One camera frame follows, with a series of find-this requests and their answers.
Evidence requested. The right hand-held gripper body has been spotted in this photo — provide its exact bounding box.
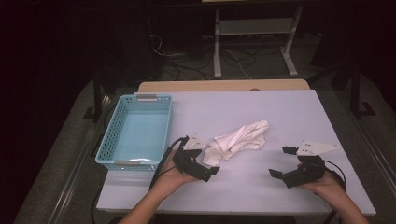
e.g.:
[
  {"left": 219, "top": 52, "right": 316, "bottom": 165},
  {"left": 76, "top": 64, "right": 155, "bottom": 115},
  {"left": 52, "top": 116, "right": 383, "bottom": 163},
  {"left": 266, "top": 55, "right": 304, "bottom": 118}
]
[{"left": 296, "top": 139, "right": 341, "bottom": 185}]

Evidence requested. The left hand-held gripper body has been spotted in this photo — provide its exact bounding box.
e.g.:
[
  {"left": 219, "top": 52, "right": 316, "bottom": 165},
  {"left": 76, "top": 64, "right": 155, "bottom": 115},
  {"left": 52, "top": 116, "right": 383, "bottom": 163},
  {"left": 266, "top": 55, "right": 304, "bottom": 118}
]
[{"left": 172, "top": 133, "right": 206, "bottom": 174}]

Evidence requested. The white shirt with chick print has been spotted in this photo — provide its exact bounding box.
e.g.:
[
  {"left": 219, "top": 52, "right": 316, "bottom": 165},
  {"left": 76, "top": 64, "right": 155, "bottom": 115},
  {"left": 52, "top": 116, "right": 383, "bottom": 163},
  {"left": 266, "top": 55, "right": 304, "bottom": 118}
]
[{"left": 202, "top": 119, "right": 270, "bottom": 167}]

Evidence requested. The light blue plastic basket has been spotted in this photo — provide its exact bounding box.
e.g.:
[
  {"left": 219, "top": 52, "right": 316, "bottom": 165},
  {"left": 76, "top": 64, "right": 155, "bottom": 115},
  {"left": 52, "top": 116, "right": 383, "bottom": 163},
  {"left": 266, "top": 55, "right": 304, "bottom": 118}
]
[{"left": 94, "top": 93, "right": 174, "bottom": 172}]

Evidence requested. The person's left hand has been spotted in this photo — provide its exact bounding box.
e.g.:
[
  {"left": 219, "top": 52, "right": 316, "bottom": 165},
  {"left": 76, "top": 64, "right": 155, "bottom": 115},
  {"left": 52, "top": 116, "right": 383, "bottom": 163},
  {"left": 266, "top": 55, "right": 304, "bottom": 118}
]
[{"left": 150, "top": 151, "right": 199, "bottom": 201}]

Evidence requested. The person's right hand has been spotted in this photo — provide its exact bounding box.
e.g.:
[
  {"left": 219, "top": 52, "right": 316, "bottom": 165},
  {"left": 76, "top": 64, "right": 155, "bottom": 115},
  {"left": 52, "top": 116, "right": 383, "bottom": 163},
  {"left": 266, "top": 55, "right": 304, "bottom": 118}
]
[{"left": 299, "top": 172, "right": 348, "bottom": 210}]

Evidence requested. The wooden table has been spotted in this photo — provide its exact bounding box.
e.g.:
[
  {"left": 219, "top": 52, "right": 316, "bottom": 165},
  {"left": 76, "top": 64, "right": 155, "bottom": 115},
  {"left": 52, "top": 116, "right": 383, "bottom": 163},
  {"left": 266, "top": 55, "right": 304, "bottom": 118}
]
[{"left": 137, "top": 78, "right": 311, "bottom": 93}]

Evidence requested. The black metal stand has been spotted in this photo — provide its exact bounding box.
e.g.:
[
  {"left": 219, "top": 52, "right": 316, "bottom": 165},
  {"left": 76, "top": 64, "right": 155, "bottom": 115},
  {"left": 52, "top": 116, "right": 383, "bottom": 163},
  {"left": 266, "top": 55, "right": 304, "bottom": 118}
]
[
  {"left": 82, "top": 73, "right": 110, "bottom": 123},
  {"left": 348, "top": 60, "right": 376, "bottom": 119}
]

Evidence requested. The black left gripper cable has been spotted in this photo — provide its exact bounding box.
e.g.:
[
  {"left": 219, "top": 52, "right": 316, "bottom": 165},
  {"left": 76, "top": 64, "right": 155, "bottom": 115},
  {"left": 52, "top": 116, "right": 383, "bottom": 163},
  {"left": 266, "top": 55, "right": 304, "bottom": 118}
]
[{"left": 90, "top": 135, "right": 190, "bottom": 224}]

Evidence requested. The metal floor rail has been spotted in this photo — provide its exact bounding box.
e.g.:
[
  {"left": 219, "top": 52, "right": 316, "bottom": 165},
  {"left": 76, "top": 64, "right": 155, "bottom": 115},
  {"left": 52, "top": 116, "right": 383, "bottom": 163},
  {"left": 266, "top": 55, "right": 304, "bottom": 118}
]
[
  {"left": 354, "top": 118, "right": 396, "bottom": 194},
  {"left": 46, "top": 92, "right": 108, "bottom": 224}
]

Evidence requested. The black floor cable bundle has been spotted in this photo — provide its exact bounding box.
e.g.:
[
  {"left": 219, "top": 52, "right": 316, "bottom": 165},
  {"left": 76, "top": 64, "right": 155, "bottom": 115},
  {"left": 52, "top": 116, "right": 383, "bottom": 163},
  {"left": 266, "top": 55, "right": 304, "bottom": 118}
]
[{"left": 160, "top": 50, "right": 216, "bottom": 82}]

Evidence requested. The white floor cable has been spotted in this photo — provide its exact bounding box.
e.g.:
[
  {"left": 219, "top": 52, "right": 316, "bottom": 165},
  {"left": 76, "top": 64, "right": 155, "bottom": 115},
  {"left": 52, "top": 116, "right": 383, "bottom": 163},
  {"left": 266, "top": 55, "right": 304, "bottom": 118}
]
[{"left": 223, "top": 48, "right": 252, "bottom": 80}]

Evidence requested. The white metal desk frame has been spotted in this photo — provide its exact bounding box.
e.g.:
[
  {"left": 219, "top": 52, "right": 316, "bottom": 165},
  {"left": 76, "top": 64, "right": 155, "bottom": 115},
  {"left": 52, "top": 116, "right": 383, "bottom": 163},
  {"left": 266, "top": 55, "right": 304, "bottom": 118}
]
[{"left": 213, "top": 5, "right": 304, "bottom": 78}]

